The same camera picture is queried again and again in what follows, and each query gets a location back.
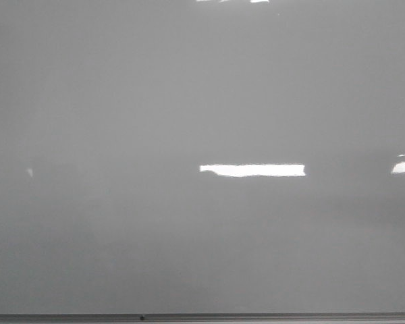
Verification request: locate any white glossy whiteboard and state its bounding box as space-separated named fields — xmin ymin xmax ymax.
xmin=0 ymin=1 xmax=405 ymax=314

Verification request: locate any grey aluminium whiteboard frame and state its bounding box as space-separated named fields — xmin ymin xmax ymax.
xmin=0 ymin=312 xmax=405 ymax=323

